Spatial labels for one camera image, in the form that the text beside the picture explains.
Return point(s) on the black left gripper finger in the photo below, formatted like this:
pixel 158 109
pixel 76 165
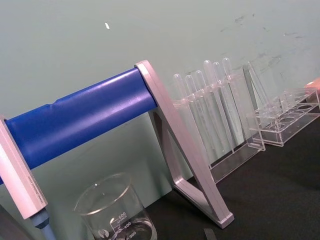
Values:
pixel 209 235

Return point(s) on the black table cloth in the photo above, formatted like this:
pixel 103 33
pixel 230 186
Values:
pixel 275 200

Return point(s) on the clear acrylic dropper rack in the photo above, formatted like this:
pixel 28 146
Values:
pixel 240 155

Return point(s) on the clear glass beaker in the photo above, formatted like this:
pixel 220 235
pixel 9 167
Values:
pixel 112 200

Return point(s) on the clear acrylic test tube rack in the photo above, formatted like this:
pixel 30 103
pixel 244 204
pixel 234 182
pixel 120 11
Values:
pixel 287 125

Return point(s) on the blue pipette shaft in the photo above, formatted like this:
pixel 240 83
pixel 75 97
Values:
pixel 46 227

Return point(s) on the pipette stand blue bar grey ends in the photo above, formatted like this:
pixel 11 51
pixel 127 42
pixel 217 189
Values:
pixel 82 110

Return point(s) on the pale pink rounded item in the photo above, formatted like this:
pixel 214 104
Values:
pixel 313 84

